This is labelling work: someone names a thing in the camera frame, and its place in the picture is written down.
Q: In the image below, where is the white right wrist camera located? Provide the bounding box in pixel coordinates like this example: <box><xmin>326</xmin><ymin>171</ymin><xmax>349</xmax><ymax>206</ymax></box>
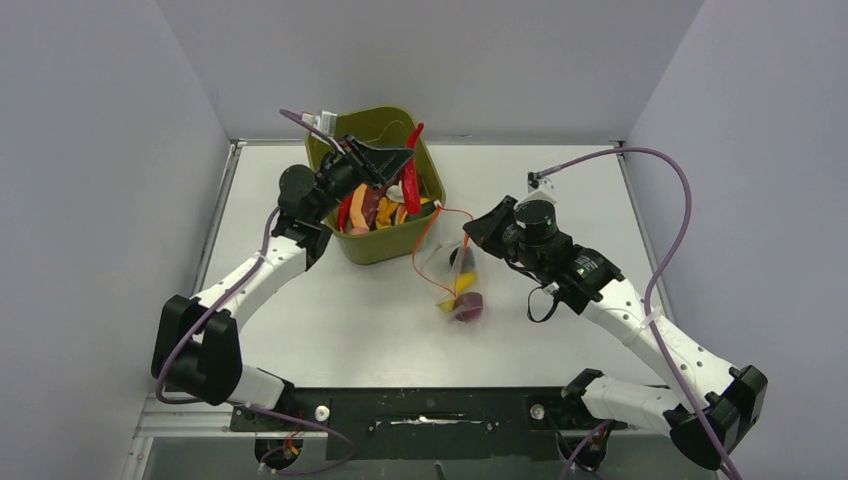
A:
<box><xmin>518</xmin><ymin>172</ymin><xmax>557</xmax><ymax>204</ymax></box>

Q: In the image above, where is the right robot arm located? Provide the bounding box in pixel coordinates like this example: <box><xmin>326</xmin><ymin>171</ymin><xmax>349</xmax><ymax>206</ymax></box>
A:
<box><xmin>463</xmin><ymin>196</ymin><xmax>768</xmax><ymax>471</ymax></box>

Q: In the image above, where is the clear zip bag orange zipper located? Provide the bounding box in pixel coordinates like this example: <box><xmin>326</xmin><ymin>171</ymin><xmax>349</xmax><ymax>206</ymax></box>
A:
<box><xmin>411</xmin><ymin>201</ymin><xmax>483</xmax><ymax>324</ymax></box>

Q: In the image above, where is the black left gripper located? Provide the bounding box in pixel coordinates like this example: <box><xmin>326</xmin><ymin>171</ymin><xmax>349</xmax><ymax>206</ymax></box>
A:
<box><xmin>311</xmin><ymin>134</ymin><xmax>414</xmax><ymax>222</ymax></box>

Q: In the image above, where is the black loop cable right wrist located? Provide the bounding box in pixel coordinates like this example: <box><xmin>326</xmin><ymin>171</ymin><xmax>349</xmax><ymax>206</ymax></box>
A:
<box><xmin>506</xmin><ymin>258</ymin><xmax>564</xmax><ymax>325</ymax></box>

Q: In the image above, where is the short red chili pepper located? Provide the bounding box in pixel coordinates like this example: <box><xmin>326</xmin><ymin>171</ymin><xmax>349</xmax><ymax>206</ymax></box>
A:
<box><xmin>336</xmin><ymin>195</ymin><xmax>353</xmax><ymax>233</ymax></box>

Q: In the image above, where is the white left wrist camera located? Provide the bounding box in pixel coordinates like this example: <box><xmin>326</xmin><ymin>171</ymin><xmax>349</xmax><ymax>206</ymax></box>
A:
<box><xmin>301</xmin><ymin>110</ymin><xmax>338</xmax><ymax>137</ymax></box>

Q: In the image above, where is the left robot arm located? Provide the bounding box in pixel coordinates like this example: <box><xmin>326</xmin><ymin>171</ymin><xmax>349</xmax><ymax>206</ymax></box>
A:
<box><xmin>151</xmin><ymin>135</ymin><xmax>414</xmax><ymax>410</ymax></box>

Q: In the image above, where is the dark green avocado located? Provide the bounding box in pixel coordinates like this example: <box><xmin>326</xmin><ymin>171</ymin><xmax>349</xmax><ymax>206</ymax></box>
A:
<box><xmin>404</xmin><ymin>201</ymin><xmax>437</xmax><ymax>223</ymax></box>

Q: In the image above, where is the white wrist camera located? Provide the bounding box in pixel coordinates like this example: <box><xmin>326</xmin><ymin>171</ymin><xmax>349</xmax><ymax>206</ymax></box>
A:
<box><xmin>301</xmin><ymin>110</ymin><xmax>338</xmax><ymax>137</ymax></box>
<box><xmin>518</xmin><ymin>172</ymin><xmax>557</xmax><ymax>204</ymax></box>

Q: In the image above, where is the long yellow chili pepper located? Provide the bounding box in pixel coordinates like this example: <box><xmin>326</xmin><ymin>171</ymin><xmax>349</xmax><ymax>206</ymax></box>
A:
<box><xmin>437</xmin><ymin>270</ymin><xmax>478</xmax><ymax>313</ymax></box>

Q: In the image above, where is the purple red onion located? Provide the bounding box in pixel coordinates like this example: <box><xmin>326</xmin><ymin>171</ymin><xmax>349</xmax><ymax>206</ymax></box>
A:
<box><xmin>452</xmin><ymin>291</ymin><xmax>484</xmax><ymax>323</ymax></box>

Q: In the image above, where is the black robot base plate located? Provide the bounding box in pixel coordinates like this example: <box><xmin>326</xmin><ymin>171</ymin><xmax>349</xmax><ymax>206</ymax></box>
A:
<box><xmin>228</xmin><ymin>386</ymin><xmax>617</xmax><ymax>473</ymax></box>

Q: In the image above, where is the dark purple plum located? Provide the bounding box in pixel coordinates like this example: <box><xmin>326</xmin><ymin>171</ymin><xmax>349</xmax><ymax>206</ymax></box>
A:
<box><xmin>448</xmin><ymin>246</ymin><xmax>476</xmax><ymax>274</ymax></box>

